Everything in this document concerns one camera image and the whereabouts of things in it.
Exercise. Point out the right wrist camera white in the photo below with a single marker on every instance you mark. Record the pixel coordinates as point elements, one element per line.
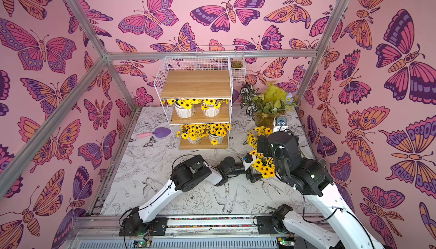
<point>280,124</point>

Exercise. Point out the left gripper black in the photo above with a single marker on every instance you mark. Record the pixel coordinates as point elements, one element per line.
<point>252,179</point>

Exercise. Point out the purple pink garden trowel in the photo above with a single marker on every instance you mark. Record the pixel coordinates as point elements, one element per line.
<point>160,132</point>

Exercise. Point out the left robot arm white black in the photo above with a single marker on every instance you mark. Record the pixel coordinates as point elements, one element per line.
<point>184,178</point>

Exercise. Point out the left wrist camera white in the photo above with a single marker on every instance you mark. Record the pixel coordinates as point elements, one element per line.
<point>247,160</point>

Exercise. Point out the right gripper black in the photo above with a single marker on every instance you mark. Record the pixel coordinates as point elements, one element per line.
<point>262,147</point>

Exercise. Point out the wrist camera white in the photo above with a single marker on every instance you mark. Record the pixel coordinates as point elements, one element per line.
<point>280,124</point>
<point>247,160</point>

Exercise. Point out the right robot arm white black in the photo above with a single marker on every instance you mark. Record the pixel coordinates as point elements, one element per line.
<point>339,228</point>

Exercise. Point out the white grey gardening glove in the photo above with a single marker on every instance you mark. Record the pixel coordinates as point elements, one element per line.
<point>320,162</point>

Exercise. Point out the leafy plant in glass vase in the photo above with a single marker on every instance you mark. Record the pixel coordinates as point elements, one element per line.
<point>265,107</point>

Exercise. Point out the white wire shelf rack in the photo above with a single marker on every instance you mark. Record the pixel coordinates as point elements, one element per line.
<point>198,77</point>

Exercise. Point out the sunflower pot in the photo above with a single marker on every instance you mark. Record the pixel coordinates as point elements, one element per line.
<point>184,107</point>
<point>193,133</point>
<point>264,165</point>
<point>218,132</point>
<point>212,107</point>
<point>254,135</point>

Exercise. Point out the small succulent in wire basket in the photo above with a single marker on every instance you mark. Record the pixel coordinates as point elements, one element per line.
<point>237,64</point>

